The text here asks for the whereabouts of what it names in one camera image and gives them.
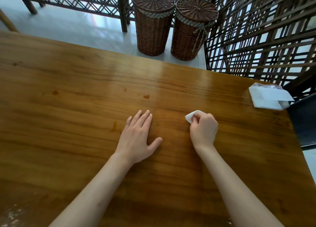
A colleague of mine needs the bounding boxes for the person's left hand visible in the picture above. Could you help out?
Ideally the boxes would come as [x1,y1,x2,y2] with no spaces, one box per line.
[115,110,163,165]

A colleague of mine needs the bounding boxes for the person's right hand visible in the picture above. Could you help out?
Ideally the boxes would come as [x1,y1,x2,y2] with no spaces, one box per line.
[189,112,219,151]

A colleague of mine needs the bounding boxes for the white napkin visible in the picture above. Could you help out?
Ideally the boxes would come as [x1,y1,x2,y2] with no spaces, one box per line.
[185,110,205,124]

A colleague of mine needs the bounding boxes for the white paper napkin pack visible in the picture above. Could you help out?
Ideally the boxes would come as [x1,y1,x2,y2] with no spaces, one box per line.
[248,82,295,111]

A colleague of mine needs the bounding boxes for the person's left forearm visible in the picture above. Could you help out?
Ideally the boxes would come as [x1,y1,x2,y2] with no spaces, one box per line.
[48,154,134,227]

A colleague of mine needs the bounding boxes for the person's right forearm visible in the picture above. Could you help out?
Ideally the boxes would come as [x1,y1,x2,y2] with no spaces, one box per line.
[195,145,284,227]

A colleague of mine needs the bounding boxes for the dark wooden table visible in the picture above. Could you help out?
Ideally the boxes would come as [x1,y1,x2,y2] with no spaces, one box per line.
[0,30,316,227]

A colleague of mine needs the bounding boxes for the brown wicker lidded basket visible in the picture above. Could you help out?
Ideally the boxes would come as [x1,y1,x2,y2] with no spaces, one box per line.
[131,0,176,57]
[170,0,219,61]

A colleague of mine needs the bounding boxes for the grey blue pillar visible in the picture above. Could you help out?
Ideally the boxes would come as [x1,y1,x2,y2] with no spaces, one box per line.
[286,92,316,151]

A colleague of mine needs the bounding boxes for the dark wooden lattice screen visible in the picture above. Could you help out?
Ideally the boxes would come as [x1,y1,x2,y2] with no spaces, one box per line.
[204,0,316,87]
[0,0,213,32]

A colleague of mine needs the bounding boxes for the light wooden table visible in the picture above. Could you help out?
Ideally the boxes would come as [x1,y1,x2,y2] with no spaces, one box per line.
[0,8,19,32]

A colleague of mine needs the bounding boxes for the dark wooden post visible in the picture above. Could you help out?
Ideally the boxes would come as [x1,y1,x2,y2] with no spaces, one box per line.
[282,68,316,99]

